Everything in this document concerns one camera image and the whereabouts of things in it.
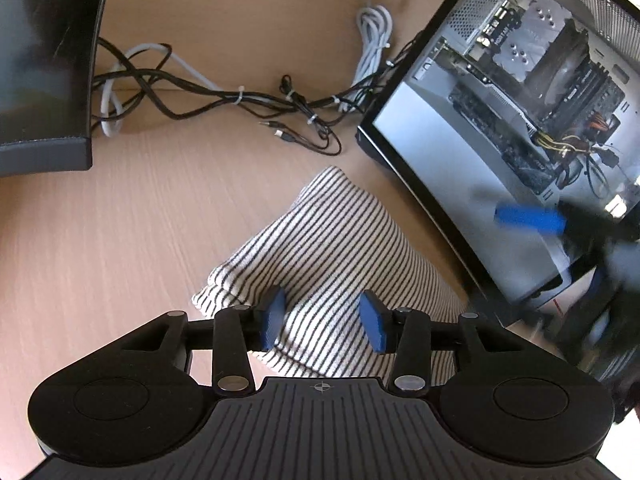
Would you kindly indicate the white computer case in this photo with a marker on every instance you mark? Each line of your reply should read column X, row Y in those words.
column 500, row 110

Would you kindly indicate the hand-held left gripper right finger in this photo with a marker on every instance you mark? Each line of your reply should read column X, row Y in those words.
column 375, row 322

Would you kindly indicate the beige striped garment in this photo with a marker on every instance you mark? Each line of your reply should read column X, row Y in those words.
column 330, row 240

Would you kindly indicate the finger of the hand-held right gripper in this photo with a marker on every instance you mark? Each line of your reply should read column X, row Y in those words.
column 530, row 219

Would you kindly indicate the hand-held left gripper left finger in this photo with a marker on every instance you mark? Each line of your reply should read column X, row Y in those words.
column 272, row 317

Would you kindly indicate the black curved monitor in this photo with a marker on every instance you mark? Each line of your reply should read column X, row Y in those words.
column 45, row 60

